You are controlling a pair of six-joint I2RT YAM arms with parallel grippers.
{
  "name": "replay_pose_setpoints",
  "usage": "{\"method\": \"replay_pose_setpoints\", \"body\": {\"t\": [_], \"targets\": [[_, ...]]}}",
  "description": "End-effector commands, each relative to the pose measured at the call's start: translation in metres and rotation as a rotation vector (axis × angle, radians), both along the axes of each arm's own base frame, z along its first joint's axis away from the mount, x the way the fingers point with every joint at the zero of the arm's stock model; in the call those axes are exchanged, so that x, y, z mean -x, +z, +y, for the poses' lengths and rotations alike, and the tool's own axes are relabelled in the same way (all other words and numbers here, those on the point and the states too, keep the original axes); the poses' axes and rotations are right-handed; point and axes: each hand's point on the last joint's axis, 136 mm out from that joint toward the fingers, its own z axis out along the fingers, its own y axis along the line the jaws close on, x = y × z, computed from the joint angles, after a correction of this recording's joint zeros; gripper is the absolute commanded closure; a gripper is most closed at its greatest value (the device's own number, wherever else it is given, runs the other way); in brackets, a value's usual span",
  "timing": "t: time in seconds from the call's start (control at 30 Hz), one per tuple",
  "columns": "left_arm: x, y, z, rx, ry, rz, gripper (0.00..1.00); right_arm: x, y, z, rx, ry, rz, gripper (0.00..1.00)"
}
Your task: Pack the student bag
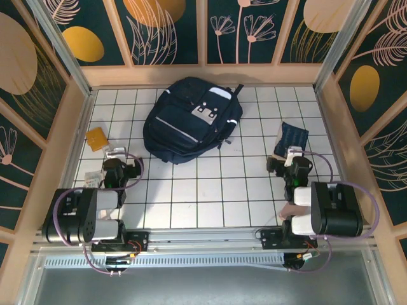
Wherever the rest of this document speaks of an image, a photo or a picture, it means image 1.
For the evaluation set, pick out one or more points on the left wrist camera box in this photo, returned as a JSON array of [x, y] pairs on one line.
[[116, 152]]

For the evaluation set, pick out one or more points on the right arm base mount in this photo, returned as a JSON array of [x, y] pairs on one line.
[[270, 238]]

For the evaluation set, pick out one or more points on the yellow leather wallet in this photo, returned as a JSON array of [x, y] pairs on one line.
[[96, 138]]

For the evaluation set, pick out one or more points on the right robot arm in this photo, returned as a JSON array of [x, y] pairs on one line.
[[302, 225]]

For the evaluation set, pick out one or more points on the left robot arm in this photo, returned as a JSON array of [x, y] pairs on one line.
[[108, 230]]

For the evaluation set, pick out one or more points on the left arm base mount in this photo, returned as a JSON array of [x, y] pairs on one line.
[[140, 238]]

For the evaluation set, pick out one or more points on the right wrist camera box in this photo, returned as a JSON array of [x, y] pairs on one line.
[[291, 157]]

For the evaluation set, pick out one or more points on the aluminium mounting rail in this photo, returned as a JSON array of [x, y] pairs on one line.
[[203, 238]]

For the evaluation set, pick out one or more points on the aluminium frame post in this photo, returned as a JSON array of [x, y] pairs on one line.
[[340, 47], [62, 47]]

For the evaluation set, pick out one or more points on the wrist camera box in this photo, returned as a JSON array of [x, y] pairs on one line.
[[291, 157], [116, 152]]

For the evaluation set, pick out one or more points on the navy blue backpack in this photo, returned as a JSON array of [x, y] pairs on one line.
[[184, 127]]

